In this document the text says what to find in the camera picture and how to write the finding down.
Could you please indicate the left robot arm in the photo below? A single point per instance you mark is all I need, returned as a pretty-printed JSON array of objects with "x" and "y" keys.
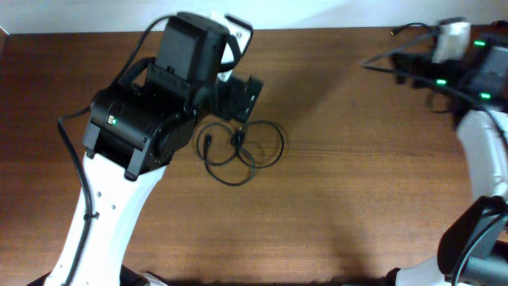
[{"x": 135, "y": 127}]

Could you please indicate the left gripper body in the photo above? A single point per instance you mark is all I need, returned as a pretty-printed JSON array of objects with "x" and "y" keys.
[{"x": 241, "y": 100}]

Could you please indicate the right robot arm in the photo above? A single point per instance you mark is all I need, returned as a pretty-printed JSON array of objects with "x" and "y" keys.
[{"x": 470, "y": 251}]

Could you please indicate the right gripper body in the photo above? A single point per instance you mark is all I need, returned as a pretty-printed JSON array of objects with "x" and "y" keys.
[{"x": 402, "y": 63}]

